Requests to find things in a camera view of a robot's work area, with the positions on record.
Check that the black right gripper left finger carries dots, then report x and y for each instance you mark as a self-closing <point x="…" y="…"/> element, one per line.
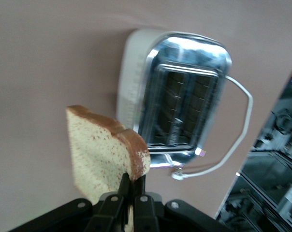
<point x="107" y="212"/>

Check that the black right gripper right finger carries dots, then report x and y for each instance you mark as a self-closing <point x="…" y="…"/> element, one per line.
<point x="146" y="215"/>

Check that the brown-crusted bread slice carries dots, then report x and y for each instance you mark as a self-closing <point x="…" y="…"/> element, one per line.
<point x="97" y="149"/>

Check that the beige chrome two-slot toaster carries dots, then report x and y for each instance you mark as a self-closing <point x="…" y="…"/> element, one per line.
<point x="184" y="96"/>

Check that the metal equipment rack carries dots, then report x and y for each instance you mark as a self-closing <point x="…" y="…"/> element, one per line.
<point x="269" y="181"/>

